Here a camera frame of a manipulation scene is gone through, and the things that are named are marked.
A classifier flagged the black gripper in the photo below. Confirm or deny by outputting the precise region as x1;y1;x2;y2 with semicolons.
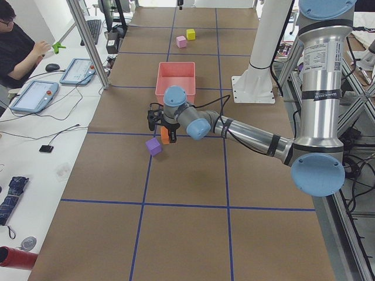
147;102;179;143

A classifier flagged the orange foam block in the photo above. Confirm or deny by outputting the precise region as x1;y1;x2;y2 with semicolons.
161;126;170;145

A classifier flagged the purple foam block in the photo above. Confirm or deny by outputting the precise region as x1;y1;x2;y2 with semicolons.
145;138;162;156

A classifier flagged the pink foam block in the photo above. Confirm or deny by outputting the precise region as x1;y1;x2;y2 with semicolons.
176;36;187;49

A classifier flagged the yellow foam block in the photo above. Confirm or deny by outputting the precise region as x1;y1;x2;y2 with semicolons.
186;29;196;40

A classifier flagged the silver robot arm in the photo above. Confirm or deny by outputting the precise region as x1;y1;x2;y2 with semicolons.
147;1;355;197

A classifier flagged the pink plastic bin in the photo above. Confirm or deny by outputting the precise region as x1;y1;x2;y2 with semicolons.
155;61;196;104

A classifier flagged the black box with label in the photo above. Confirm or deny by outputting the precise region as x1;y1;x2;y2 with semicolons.
106;32;119;54

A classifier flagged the far teach pendant tablet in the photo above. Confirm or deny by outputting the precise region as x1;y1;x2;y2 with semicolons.
60;58;96;86

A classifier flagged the teach pendant tablet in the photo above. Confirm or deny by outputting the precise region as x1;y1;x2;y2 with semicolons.
10;80;59;113
60;58;96;86

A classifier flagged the small black square device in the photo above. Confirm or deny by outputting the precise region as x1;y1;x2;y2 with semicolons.
39;145;54;153

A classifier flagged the black keyboard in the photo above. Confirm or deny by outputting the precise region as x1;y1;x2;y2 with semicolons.
86;19;102;44

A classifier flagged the black computer mouse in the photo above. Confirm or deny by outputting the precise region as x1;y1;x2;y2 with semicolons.
45;63;60;72

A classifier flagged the near teach pendant tablet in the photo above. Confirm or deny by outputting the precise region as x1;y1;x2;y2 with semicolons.
10;80;59;113

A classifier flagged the folded blue umbrella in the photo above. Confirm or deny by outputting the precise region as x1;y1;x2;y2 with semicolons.
1;176;29;226

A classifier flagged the person in black shirt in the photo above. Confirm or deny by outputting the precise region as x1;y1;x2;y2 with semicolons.
1;1;51;89

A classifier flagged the red cylinder bottle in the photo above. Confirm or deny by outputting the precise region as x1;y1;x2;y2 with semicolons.
1;246;38;270

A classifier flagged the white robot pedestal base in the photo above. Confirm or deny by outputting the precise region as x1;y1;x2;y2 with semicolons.
232;0;294;104

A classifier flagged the aluminium frame post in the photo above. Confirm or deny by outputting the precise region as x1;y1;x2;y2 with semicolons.
66;0;109;90

